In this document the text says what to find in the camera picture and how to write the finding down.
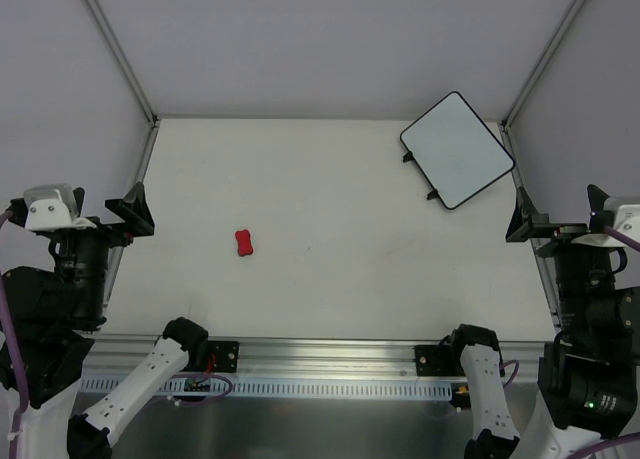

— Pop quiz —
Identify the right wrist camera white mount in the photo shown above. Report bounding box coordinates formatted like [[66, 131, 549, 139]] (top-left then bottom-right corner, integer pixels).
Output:
[[572, 197, 639, 251]]

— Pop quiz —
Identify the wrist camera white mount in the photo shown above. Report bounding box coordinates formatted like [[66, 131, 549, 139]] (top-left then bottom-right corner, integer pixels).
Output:
[[8, 183, 97, 233], [572, 197, 639, 251]]

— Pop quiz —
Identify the left aluminium frame post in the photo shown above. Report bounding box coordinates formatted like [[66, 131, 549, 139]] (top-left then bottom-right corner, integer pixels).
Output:
[[74, 0, 161, 128]]

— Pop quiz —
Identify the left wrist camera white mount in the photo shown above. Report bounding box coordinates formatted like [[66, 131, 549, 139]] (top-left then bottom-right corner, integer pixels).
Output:
[[8, 183, 97, 233]]

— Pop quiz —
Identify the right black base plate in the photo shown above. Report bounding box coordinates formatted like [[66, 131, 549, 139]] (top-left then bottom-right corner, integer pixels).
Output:
[[414, 343, 464, 377]]

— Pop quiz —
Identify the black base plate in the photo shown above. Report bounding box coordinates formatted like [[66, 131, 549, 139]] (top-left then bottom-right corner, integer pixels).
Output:
[[414, 343, 464, 377], [196, 340, 240, 374]]

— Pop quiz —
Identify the red bone-shaped eraser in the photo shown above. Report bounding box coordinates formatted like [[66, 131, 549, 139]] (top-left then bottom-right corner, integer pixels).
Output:
[[235, 229, 254, 257]]

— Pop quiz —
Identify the right aluminium frame post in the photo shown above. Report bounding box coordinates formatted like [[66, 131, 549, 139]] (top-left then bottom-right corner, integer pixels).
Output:
[[502, 0, 601, 128]]

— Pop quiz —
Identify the aluminium mounting rail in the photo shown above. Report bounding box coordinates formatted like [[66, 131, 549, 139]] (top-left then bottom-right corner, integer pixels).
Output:
[[87, 334, 561, 383]]

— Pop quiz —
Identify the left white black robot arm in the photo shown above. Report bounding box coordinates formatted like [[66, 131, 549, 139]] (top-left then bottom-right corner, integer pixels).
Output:
[[1, 183, 208, 458]]

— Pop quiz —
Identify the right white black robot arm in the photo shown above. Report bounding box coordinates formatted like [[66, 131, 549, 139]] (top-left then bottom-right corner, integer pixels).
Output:
[[446, 184, 639, 458]]

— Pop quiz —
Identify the white slotted cable duct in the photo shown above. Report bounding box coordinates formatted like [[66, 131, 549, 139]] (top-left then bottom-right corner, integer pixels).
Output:
[[79, 376, 454, 400]]

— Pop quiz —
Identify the white whiteboard black rim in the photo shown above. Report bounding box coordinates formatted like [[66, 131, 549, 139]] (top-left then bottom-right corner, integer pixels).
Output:
[[399, 91, 515, 211]]

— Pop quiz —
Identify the wire whiteboard stand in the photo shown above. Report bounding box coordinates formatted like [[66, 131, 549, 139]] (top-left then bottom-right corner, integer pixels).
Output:
[[402, 151, 441, 201]]

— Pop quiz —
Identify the aluminium frame post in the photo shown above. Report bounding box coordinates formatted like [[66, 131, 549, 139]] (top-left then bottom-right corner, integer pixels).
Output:
[[74, 0, 161, 128], [502, 0, 601, 128]]

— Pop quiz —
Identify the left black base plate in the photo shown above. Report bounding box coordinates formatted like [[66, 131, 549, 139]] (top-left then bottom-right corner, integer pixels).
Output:
[[196, 340, 240, 374]]

